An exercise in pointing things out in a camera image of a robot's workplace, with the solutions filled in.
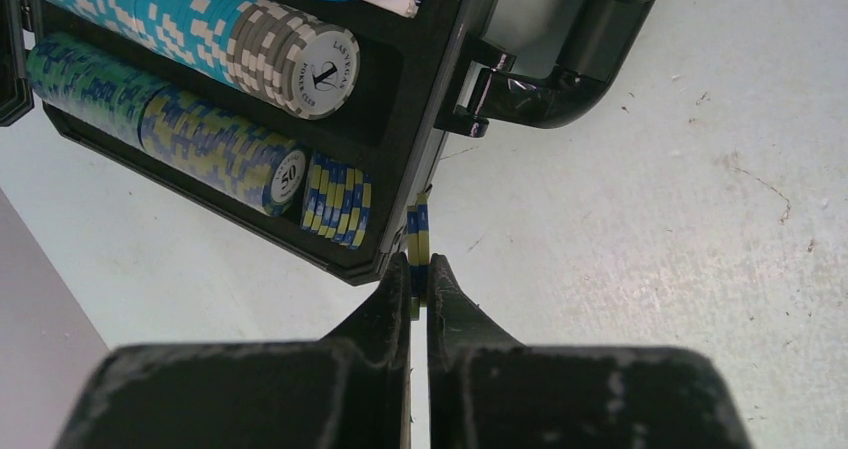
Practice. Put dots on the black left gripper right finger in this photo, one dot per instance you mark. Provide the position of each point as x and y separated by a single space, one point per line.
488 390

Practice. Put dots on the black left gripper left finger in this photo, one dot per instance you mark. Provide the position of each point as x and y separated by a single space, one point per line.
348 389

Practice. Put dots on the blue poker chip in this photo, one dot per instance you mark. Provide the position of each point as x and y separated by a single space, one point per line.
418 252

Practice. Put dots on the black poker set case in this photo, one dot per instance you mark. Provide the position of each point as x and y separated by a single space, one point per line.
424 78

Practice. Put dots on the light blue grey chip row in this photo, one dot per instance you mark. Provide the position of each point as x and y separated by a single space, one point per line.
276 53

